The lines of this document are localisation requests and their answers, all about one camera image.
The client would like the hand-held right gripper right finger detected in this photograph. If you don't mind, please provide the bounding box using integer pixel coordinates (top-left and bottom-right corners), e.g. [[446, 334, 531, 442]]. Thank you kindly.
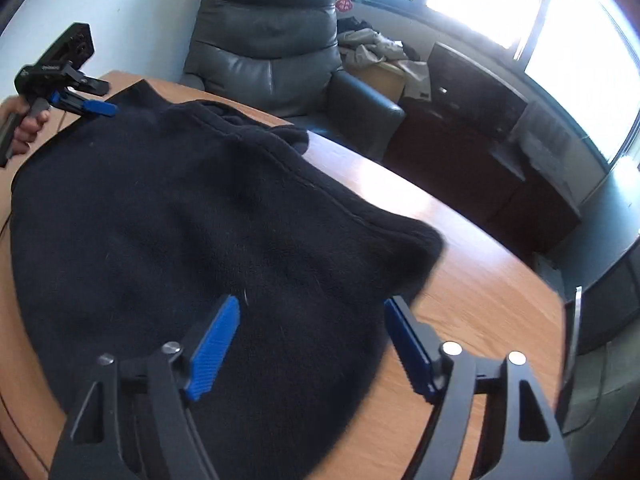
[[383, 295, 575, 480]]

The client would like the black knit sweater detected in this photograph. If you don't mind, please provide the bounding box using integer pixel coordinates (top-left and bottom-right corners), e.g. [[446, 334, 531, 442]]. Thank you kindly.
[[10, 79, 445, 480]]

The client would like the black office chair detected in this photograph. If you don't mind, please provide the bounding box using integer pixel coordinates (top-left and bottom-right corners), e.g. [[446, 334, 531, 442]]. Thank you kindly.
[[555, 255, 640, 436]]

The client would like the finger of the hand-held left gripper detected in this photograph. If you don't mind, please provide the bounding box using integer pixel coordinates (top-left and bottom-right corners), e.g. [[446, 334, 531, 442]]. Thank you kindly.
[[48, 89, 119, 118]]

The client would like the dark wooden cabinet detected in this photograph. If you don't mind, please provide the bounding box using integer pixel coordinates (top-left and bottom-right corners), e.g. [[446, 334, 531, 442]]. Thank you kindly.
[[382, 41, 583, 266]]

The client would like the person's left hand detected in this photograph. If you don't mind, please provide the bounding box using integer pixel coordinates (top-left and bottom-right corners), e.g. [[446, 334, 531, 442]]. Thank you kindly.
[[0, 96, 51, 153]]

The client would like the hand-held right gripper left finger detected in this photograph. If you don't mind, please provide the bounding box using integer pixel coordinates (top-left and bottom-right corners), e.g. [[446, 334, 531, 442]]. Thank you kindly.
[[48, 294, 241, 480]]

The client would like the grey leather armchair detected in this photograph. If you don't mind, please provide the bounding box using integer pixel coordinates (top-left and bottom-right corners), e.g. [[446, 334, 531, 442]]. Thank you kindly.
[[178, 0, 407, 163]]

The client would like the cardboard box with clothes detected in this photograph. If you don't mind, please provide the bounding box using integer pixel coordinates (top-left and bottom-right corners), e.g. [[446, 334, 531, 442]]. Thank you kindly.
[[336, 16, 432, 102]]

